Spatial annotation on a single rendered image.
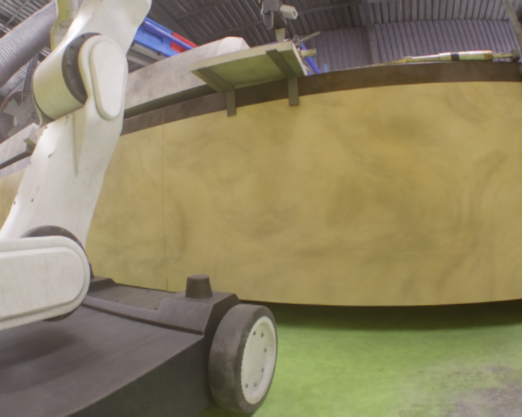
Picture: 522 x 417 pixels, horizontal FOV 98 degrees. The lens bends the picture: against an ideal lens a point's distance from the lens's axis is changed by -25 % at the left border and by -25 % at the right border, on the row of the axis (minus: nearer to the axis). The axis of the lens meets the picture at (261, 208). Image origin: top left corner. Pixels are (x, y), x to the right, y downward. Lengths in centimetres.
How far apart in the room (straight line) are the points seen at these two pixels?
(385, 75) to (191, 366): 84
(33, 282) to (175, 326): 24
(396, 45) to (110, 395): 1295
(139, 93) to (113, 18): 69
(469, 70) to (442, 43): 1234
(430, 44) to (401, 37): 119
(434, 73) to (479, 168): 29
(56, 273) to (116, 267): 90
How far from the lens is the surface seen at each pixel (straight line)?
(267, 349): 62
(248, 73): 99
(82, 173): 53
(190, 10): 1313
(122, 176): 128
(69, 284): 46
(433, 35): 1339
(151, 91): 127
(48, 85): 58
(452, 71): 95
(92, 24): 63
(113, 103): 54
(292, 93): 94
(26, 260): 42
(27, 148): 220
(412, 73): 93
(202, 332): 50
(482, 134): 91
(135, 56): 163
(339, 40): 1323
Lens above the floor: 36
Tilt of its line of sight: 1 degrees up
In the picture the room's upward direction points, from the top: 2 degrees counter-clockwise
